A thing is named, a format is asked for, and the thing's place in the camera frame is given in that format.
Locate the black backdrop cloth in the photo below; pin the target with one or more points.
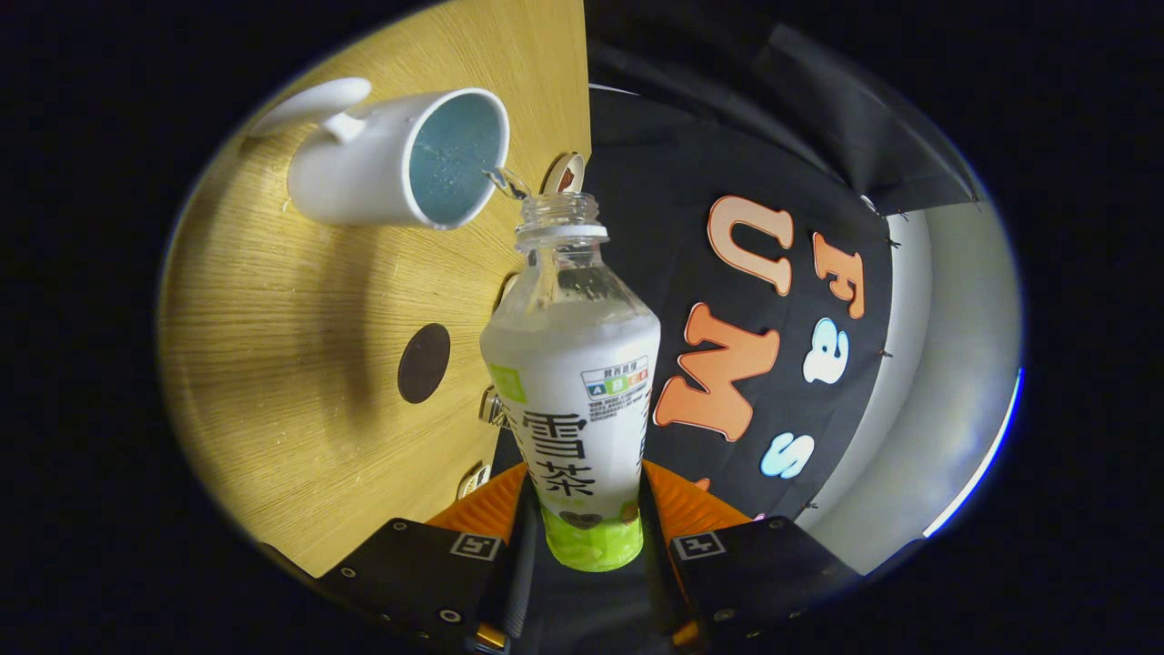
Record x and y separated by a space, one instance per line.
655 227

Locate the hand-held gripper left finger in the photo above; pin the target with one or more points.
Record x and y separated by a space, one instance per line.
409 564

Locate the dark brown round coaster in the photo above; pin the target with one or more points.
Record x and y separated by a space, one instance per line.
424 364

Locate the white cup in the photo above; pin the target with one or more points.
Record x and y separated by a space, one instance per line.
364 173

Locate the wooden table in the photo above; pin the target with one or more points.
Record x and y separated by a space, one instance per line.
273 364

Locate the white green juice bottle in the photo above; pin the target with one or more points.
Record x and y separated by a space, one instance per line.
573 382

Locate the small white plate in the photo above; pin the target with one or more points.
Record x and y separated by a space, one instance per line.
555 168

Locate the white divided bean dish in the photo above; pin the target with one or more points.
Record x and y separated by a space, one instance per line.
473 480

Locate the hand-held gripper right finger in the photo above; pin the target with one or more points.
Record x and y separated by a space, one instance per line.
755 573

